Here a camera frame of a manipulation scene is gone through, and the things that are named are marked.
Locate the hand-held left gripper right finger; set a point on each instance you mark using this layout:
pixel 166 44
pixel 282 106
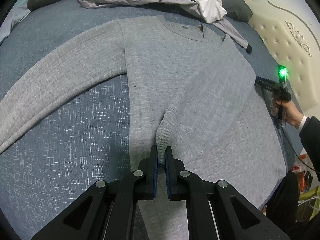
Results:
pixel 168 180

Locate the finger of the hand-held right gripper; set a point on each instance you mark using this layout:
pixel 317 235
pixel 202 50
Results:
pixel 265 83

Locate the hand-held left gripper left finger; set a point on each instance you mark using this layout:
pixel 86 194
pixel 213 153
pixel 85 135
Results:
pixel 155 177

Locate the grey knit sweater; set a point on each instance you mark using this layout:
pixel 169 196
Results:
pixel 162 67

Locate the person's right forearm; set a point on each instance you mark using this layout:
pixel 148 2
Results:
pixel 311 135

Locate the person's right hand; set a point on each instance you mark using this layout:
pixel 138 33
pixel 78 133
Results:
pixel 293 115

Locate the cream tufted headboard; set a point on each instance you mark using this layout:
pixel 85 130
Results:
pixel 282 42

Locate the orange white packaging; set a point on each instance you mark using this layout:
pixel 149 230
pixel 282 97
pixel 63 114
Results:
pixel 302 177

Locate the white garment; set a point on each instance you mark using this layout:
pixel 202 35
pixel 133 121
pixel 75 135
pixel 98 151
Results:
pixel 207 2

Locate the yellow green cloth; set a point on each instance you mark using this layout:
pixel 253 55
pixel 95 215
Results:
pixel 310 200

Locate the person's dark clothing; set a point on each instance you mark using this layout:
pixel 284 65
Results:
pixel 282 205

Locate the light grey blanket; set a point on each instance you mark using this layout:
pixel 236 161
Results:
pixel 12 20

